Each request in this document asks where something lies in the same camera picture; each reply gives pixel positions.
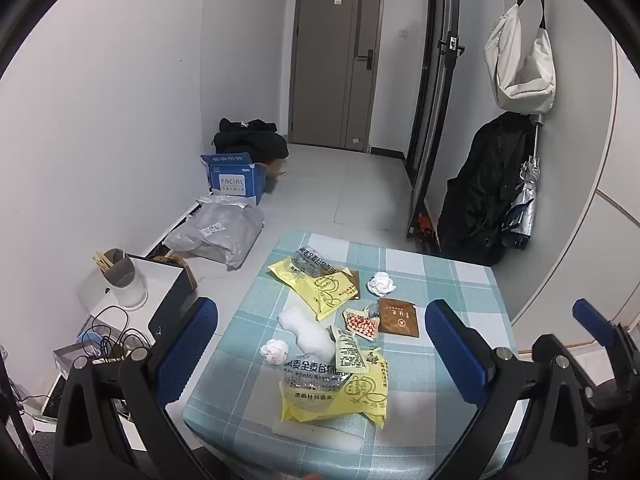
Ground large yellow bread bag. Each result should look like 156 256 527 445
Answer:
280 348 390 429

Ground white shoulder bag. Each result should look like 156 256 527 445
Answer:
484 0 556 115

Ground white dark blue box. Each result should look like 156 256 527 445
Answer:
129 257 196 342

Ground white cylindrical container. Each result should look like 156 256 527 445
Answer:
108 266 149 310

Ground brown sachet near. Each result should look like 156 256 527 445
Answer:
378 298 420 338

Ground brown sachet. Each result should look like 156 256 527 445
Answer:
343 268 360 300
378 298 420 338

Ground crumpled white tissue left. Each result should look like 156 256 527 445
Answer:
259 339 288 365

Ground crumpled white tissue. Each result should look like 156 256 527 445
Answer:
367 272 396 298
259 339 288 365

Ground grey cup with sticks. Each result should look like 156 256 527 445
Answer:
92 248 136 288

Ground red white checkered wrapper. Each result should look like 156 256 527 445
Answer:
343 307 381 341

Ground crumpled white tissue right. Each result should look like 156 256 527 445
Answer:
367 272 396 298

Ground teal plaid tablecloth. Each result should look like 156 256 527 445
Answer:
182 231 515 479

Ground silver folded umbrella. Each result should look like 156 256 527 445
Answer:
501 115 544 250

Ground grey plastic mailer bag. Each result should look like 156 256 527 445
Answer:
164 194 265 270

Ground brown sachet far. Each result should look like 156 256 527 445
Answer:
343 268 360 300

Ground black hanging jacket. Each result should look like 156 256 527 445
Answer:
437 112 534 266

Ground far yellow bread bag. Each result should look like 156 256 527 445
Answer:
268 246 356 322

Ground blue cardboard box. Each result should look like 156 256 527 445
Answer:
201 153 267 204

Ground black clothes pile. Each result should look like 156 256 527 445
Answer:
212 118 288 164

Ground black framed standing mirror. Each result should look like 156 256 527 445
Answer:
405 0 464 238

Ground grey entrance door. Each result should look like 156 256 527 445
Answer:
288 0 383 152

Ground tangled black cables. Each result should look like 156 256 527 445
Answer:
74 303 156 366

